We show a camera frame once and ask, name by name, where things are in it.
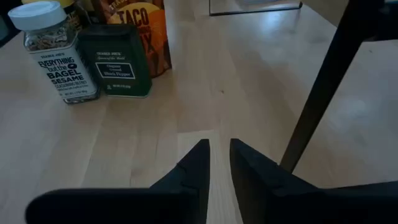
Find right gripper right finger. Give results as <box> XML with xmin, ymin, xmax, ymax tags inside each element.
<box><xmin>229</xmin><ymin>138</ymin><xmax>398</xmax><ymax>224</ymax></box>

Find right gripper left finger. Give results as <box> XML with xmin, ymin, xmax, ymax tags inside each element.
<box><xmin>24</xmin><ymin>139</ymin><xmax>211</xmax><ymax>224</ymax></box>

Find green black pepper tin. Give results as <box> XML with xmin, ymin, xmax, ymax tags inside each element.
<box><xmin>76</xmin><ymin>24</ymin><xmax>153</xmax><ymax>99</ymax></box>

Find everything bagel seasoning jar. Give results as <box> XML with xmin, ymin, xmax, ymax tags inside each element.
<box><xmin>7</xmin><ymin>1</ymin><xmax>101</xmax><ymax>105</ymax></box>

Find orange taco seasoning packet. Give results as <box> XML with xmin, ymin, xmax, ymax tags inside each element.
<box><xmin>99</xmin><ymin>0</ymin><xmax>172</xmax><ymax>78</ymax></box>

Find chili onion jar yellow lid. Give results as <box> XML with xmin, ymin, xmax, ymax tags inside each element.
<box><xmin>21</xmin><ymin>0</ymin><xmax>85</xmax><ymax>34</ymax></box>

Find black wire shelf rack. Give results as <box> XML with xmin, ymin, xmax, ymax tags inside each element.
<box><xmin>208</xmin><ymin>0</ymin><xmax>398</xmax><ymax>174</ymax></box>

